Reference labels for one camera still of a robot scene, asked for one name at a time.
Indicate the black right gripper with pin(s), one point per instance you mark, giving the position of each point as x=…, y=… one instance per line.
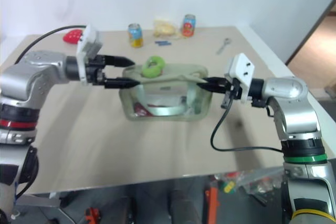
x=233, y=90

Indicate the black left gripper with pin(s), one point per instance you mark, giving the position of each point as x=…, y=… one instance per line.
x=95, y=69

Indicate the clear green zip pouch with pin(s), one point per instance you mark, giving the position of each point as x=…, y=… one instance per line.
x=168, y=95

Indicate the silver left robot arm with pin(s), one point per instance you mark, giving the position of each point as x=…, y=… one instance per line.
x=39, y=74

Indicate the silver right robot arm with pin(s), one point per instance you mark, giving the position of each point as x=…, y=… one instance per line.
x=291, y=95

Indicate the silver metal spoon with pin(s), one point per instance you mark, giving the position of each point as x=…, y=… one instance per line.
x=223, y=46

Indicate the yellow and blue drink can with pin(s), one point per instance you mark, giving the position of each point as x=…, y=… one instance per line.
x=135, y=36

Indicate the red packet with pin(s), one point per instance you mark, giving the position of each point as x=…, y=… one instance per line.
x=141, y=110

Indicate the small blue flat item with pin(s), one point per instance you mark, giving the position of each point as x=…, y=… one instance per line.
x=162, y=43

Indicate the red strawberry-shaped toy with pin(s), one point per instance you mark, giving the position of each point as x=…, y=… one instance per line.
x=73, y=36

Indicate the yellow snack bag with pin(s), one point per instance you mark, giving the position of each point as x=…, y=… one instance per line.
x=164, y=28

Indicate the red and blue drink can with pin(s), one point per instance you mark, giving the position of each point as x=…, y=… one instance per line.
x=188, y=26

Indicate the clear bag of small parts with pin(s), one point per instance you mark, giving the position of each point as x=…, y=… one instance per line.
x=252, y=182

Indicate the orange clamp tool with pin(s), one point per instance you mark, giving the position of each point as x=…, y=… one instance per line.
x=212, y=203

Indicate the orange and black tool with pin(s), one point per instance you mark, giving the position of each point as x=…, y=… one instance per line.
x=92, y=216

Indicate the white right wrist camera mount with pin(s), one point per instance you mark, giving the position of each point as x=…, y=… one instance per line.
x=242, y=69

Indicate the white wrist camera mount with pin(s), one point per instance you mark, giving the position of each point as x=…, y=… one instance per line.
x=88, y=43
x=242, y=69

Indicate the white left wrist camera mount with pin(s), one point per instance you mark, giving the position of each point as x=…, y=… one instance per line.
x=88, y=43

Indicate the grey metal table bracket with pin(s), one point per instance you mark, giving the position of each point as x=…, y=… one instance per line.
x=39, y=201

